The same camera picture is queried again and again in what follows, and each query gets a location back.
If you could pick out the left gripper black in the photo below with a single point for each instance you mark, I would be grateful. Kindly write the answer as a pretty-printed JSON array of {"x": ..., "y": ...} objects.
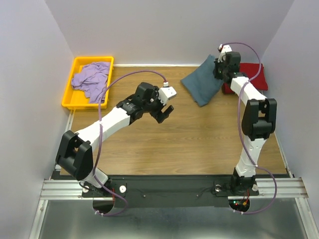
[{"x": 158, "y": 112}]

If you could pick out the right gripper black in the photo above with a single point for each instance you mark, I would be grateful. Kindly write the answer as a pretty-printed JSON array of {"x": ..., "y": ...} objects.
[{"x": 218, "y": 70}]

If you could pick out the blue-grey t-shirt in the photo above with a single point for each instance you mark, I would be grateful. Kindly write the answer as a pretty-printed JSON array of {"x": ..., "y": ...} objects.
[{"x": 201, "y": 83}]

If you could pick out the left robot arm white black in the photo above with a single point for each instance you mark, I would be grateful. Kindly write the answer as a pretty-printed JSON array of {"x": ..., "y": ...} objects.
[{"x": 75, "y": 153}]

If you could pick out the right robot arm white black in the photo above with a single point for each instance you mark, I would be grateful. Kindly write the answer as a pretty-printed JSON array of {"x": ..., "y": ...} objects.
[{"x": 255, "y": 125}]

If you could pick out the lilac t-shirt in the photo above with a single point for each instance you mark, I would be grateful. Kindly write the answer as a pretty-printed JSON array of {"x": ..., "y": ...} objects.
[{"x": 92, "y": 81}]

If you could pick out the yellow plastic tray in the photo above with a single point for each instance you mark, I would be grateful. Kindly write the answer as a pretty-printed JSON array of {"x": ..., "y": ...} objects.
[{"x": 75, "y": 99}]

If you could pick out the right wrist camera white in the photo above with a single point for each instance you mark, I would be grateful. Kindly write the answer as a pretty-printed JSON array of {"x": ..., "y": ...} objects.
[{"x": 223, "y": 49}]

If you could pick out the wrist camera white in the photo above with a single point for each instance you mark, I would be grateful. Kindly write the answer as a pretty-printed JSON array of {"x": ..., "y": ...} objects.
[
  {"x": 223, "y": 49},
  {"x": 166, "y": 94}
]

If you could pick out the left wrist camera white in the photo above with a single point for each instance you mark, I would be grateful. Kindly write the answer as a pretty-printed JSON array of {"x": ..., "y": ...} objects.
[{"x": 166, "y": 94}]

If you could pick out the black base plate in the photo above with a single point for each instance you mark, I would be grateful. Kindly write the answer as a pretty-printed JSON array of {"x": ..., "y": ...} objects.
[{"x": 168, "y": 191}]

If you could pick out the aluminium frame rail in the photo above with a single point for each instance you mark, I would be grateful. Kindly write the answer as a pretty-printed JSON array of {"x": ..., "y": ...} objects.
[{"x": 267, "y": 187}]

